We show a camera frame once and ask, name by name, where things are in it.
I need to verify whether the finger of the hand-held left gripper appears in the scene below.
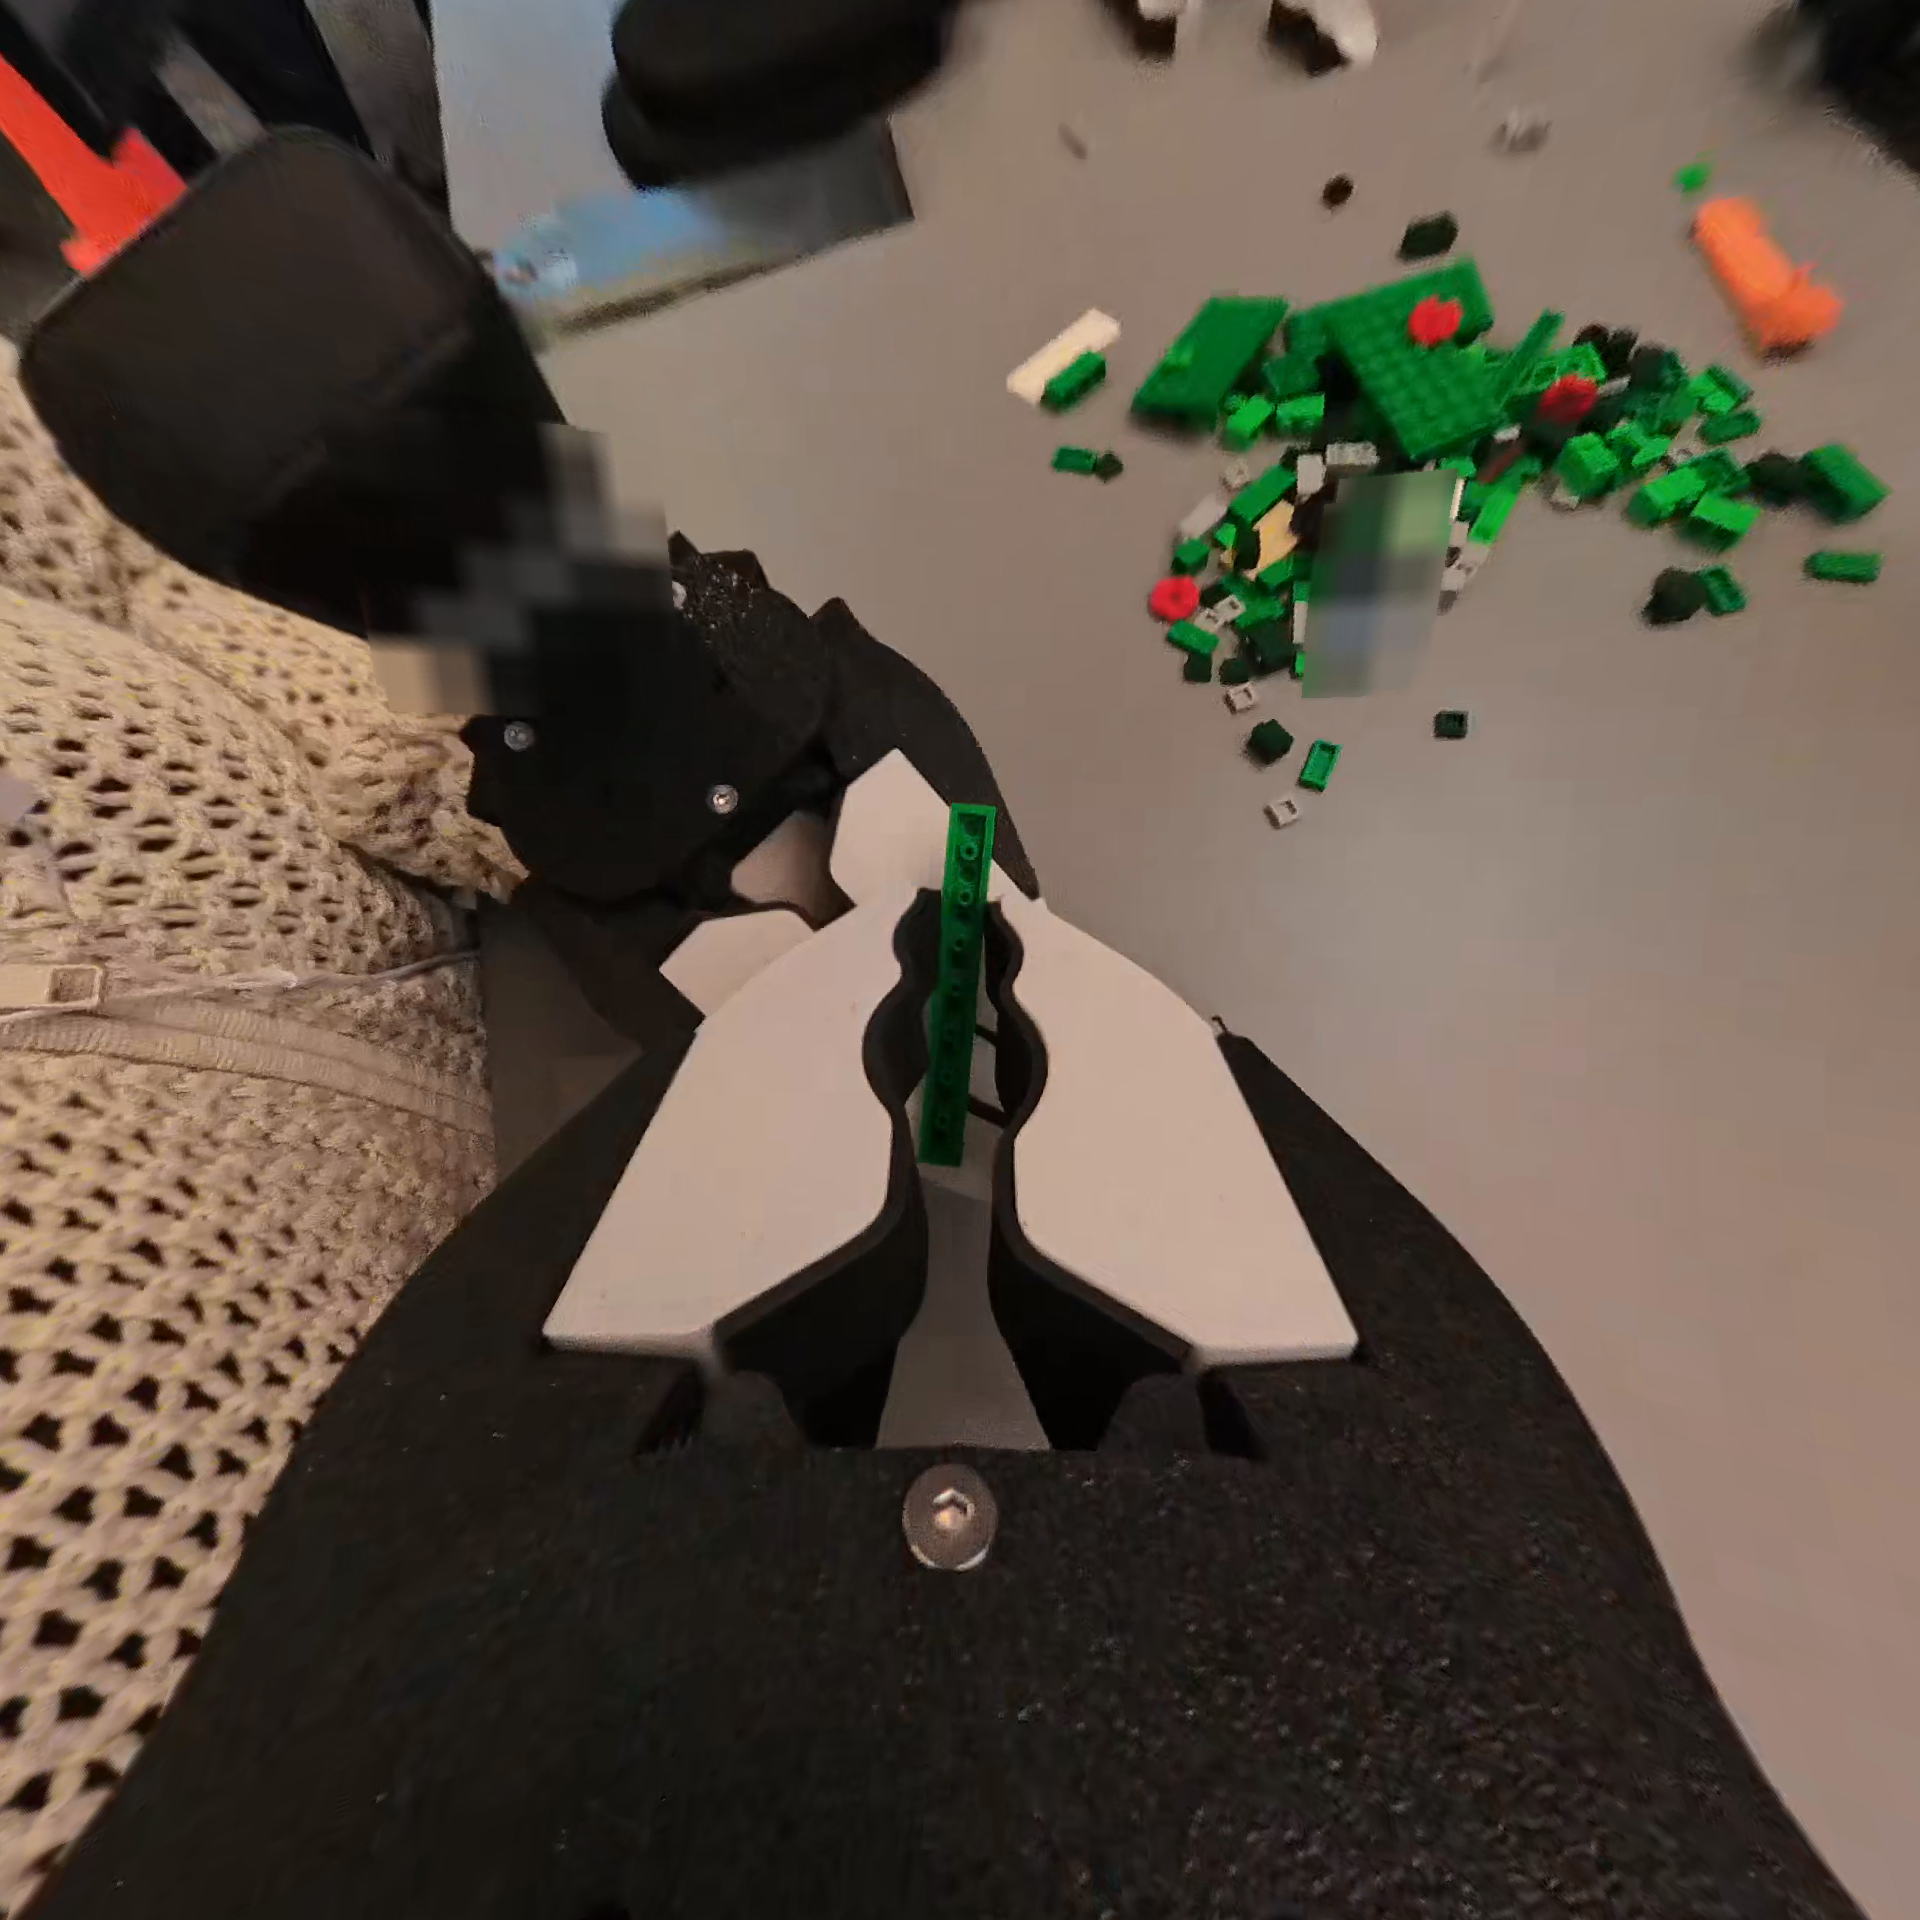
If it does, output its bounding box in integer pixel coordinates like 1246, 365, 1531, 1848
655, 815, 860, 1018
829, 747, 962, 914

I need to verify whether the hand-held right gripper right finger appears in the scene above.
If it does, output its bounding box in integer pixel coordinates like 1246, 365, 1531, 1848
990, 896, 1365, 1397

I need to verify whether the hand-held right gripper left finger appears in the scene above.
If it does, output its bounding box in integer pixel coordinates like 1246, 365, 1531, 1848
545, 885, 924, 1397

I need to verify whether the narrow green lego plate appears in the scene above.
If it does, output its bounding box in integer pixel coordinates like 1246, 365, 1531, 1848
929, 803, 1001, 1168

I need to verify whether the pile of loose lego pieces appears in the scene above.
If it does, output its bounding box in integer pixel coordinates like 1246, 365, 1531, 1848
1005, 141, 1892, 835

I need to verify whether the person in cream knit sweater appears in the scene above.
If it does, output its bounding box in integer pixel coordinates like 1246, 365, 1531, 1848
0, 336, 529, 1876

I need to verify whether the black oblong case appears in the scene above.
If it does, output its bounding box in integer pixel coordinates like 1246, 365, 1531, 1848
598, 0, 962, 190

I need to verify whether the red plastic object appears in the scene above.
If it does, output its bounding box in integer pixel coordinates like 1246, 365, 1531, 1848
0, 53, 190, 274

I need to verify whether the orange brick separator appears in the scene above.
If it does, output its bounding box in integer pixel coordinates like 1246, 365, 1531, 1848
1692, 194, 1845, 355

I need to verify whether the white earphone cable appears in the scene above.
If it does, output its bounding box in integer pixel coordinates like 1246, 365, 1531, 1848
89, 959, 483, 1004

